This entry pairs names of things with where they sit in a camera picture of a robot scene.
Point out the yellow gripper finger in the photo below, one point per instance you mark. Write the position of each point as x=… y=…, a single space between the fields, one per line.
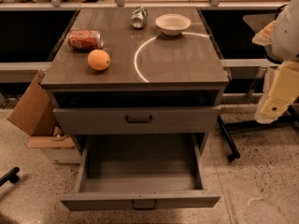
x=280 y=90
x=264 y=37

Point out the orange fruit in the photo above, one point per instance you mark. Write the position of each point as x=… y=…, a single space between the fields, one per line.
x=98 y=60

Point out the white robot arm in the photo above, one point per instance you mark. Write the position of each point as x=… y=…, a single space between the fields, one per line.
x=282 y=35

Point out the closed upper grey drawer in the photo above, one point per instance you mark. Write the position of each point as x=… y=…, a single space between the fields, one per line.
x=133 y=120

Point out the grey drawer cabinet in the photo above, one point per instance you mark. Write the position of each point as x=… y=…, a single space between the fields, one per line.
x=147 y=68

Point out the open lower grey drawer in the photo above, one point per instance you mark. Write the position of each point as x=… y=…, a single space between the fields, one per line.
x=140 y=172

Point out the black stand with wheels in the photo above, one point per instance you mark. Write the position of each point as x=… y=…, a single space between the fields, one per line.
x=253 y=124

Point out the white bowl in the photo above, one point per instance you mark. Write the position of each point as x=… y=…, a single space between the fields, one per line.
x=173 y=24

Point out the green soda can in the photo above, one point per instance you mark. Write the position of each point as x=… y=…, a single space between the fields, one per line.
x=139 y=17

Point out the red soda can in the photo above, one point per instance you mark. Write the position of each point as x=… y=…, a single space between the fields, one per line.
x=85 y=39

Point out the brown cardboard box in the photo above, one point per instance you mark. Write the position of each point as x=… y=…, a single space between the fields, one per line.
x=33 y=114

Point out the black chair leg caster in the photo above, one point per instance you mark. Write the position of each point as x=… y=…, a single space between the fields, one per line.
x=11 y=176

